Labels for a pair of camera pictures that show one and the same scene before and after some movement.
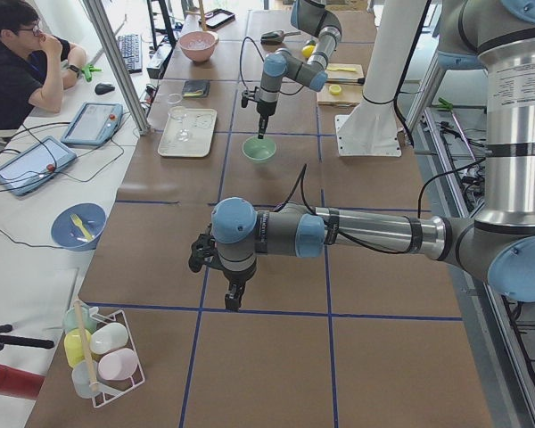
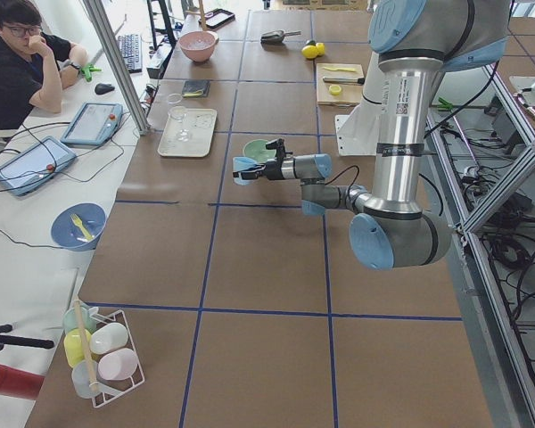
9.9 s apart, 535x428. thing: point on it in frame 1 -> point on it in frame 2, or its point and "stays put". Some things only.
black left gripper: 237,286 -> 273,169
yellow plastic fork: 77,221 stays put
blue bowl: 69,235 stays put
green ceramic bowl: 259,150 stays put
